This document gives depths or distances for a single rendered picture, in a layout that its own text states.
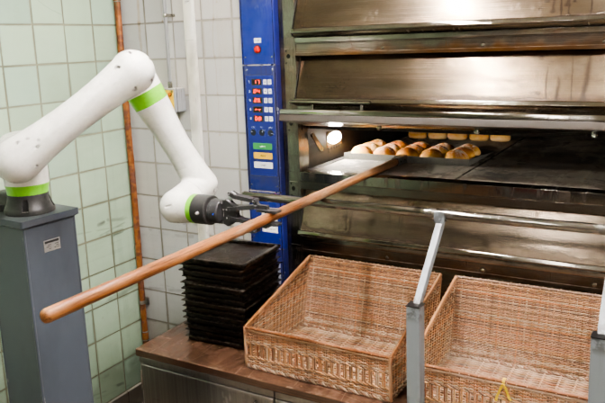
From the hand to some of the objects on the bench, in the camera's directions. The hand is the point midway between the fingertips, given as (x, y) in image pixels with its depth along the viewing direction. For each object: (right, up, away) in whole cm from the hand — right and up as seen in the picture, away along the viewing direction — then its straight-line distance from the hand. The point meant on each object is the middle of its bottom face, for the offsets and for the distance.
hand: (269, 217), depth 200 cm
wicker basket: (+77, -56, +16) cm, 97 cm away
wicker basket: (+25, -52, +46) cm, 74 cm away
